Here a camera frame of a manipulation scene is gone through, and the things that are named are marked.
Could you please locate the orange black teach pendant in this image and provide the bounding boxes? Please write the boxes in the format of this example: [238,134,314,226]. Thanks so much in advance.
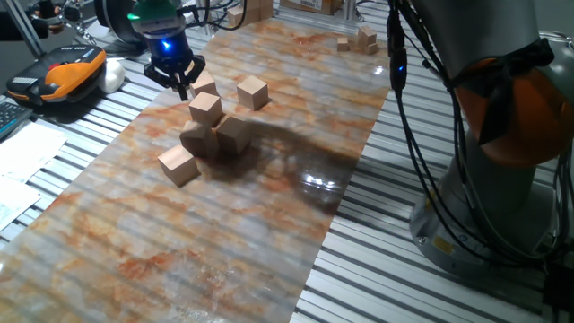
[5,44,108,107]

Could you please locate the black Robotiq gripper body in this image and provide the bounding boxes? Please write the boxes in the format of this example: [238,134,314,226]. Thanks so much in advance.
[149,30,196,75]

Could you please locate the black strap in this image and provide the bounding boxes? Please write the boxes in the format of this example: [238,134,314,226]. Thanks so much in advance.
[452,38,557,147]

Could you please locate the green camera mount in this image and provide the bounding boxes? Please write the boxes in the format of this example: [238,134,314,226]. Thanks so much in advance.
[126,0,179,22]

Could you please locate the black round machine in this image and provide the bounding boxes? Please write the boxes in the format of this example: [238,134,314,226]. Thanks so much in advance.
[92,0,147,46]

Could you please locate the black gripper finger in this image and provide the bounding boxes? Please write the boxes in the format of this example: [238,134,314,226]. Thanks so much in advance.
[178,54,207,100]
[143,64,189,102]

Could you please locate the white paper sheet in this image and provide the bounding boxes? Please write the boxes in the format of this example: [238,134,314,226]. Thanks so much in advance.
[0,121,68,183]
[0,175,41,232]

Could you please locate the thin metal tripod leg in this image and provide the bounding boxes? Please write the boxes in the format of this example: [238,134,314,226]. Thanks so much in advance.
[62,6,102,46]

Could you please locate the white rounded object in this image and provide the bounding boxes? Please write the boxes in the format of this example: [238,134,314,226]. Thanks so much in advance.
[98,58,126,94]

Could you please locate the orange grey marble mat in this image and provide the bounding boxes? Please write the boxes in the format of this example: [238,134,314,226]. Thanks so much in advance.
[0,20,407,323]

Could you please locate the brown cardboard box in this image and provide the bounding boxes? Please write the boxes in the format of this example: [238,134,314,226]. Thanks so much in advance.
[280,0,344,16]

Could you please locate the black keyboard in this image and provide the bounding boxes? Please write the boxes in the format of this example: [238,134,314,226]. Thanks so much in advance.
[0,100,33,140]

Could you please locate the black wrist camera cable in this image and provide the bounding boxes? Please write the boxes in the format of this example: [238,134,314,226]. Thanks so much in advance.
[177,0,248,32]

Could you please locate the black sleeved forearm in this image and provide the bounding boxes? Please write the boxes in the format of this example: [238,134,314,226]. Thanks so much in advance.
[0,11,50,41]

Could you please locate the person's hand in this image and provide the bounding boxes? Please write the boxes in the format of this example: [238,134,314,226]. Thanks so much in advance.
[44,15,66,35]

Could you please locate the grey metal stand bar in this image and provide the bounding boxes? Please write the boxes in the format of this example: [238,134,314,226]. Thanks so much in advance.
[4,0,46,59]

